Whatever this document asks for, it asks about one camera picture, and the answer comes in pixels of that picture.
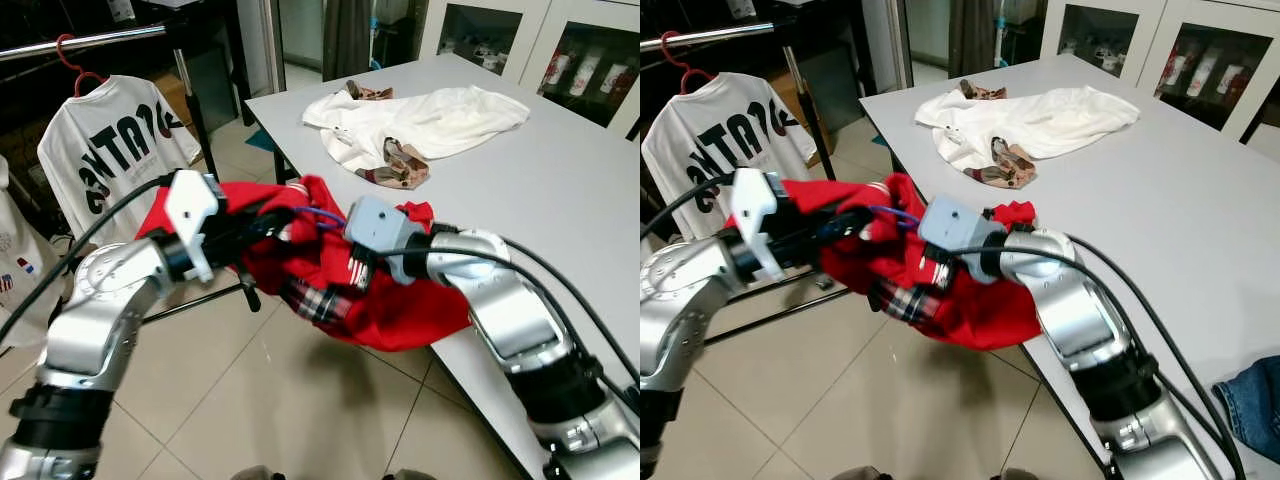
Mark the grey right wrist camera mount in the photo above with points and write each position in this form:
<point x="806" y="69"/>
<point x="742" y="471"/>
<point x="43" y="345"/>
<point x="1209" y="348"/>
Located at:
<point x="380" y="225"/>
<point x="955" y="225"/>

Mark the grey curtain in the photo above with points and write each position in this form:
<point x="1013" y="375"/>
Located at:
<point x="345" y="35"/>
<point x="970" y="35"/>

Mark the grey right robot leg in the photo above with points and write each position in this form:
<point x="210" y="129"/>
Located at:
<point x="408" y="475"/>
<point x="1020" y="475"/>

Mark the red shirt white stripes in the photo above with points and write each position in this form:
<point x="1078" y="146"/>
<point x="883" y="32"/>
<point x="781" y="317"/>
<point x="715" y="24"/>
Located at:
<point x="400" y="320"/>
<point x="990" y="315"/>

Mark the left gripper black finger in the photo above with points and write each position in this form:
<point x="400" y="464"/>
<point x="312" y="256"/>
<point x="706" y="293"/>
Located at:
<point x="855" y="223"/>
<point x="275" y="222"/>

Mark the white crumpled garment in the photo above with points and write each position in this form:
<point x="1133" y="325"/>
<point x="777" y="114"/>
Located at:
<point x="450" y="120"/>
<point x="1060" y="120"/>

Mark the white glass door cabinet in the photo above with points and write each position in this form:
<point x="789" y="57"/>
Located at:
<point x="530" y="40"/>
<point x="1160" y="40"/>

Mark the chrome and black clothes rack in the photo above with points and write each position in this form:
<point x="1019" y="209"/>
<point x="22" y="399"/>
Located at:
<point x="90" y="41"/>
<point x="720" y="36"/>

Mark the grey robot leg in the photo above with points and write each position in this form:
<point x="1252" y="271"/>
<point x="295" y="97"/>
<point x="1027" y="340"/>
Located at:
<point x="258" y="473"/>
<point x="408" y="475"/>
<point x="863" y="473"/>
<point x="1020" y="475"/>

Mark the blue denim shorts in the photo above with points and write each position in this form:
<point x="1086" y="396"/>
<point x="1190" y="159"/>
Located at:
<point x="1250" y="405"/>

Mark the brown patterned cloth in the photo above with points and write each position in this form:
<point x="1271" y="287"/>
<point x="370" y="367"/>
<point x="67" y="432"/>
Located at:
<point x="1010" y="168"/>
<point x="370" y="92"/>
<point x="400" y="170"/>
<point x="985" y="92"/>

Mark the white t-shirt black print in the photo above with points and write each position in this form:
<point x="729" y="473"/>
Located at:
<point x="120" y="100"/>
<point x="730" y="95"/>

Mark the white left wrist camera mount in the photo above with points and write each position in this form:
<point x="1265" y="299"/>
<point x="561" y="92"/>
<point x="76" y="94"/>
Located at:
<point x="752" y="205"/>
<point x="190" y="205"/>

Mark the red plastic hanger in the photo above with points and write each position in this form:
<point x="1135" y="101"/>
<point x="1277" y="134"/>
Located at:
<point x="78" y="68"/>
<point x="684" y="66"/>

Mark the grey left robot leg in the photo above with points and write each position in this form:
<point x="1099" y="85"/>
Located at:
<point x="863" y="473"/>
<point x="258" y="473"/>

